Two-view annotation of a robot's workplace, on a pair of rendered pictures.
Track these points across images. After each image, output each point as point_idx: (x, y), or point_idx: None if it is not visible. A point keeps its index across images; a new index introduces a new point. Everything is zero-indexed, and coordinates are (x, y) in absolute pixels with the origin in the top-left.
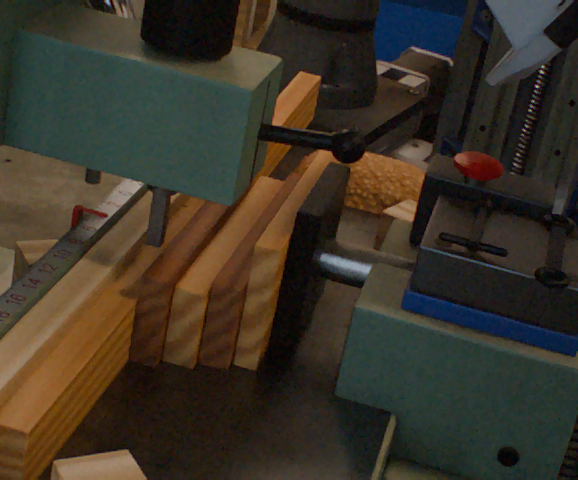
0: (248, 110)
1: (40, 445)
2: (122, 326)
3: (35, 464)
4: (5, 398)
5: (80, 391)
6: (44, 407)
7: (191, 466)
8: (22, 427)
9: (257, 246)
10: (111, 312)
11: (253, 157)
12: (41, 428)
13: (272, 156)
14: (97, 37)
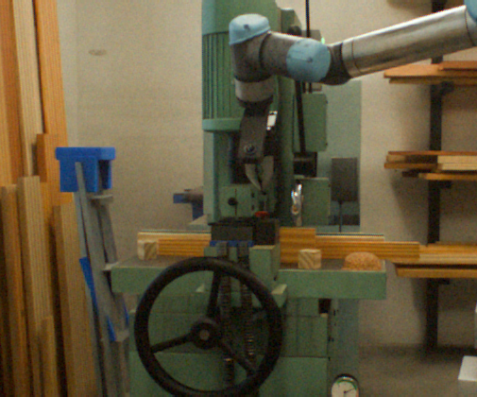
0: (221, 192)
1: (165, 247)
2: (208, 242)
3: (163, 250)
4: (167, 237)
5: (185, 246)
6: (167, 239)
7: (178, 260)
8: (159, 238)
9: None
10: (209, 239)
11: (233, 208)
12: (164, 242)
13: (350, 251)
14: (236, 184)
